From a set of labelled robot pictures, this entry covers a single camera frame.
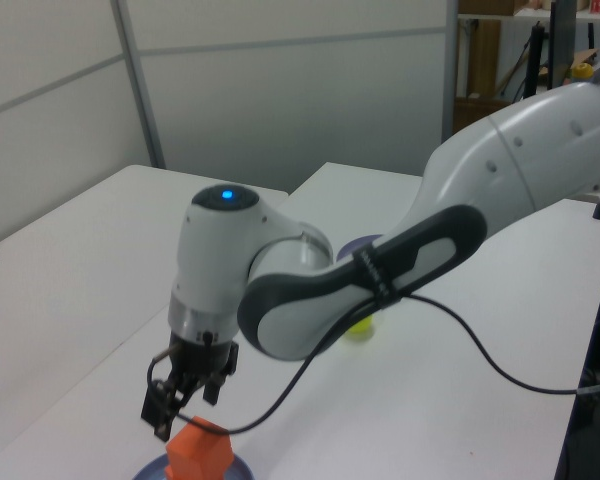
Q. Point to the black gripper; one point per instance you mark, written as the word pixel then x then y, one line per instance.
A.
pixel 200 360

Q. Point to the orange foam cube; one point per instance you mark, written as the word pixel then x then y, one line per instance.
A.
pixel 169 473
pixel 197 450

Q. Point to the yellow tennis ball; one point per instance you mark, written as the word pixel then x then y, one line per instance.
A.
pixel 361 330

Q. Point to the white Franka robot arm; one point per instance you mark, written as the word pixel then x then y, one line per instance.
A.
pixel 530 150

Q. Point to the blue plate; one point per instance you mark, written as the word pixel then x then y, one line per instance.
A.
pixel 242 470

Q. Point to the purple plate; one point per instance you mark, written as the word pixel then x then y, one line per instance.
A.
pixel 352 246

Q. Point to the brown wooden panel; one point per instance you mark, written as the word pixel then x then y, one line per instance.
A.
pixel 484 55

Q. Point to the black stand pole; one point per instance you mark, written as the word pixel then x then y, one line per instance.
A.
pixel 536 60

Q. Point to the cardboard box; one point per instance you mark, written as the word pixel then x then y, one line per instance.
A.
pixel 490 6

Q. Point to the yellow round object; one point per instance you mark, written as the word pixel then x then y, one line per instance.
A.
pixel 582 72

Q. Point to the black monitor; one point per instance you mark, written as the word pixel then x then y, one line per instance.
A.
pixel 562 40

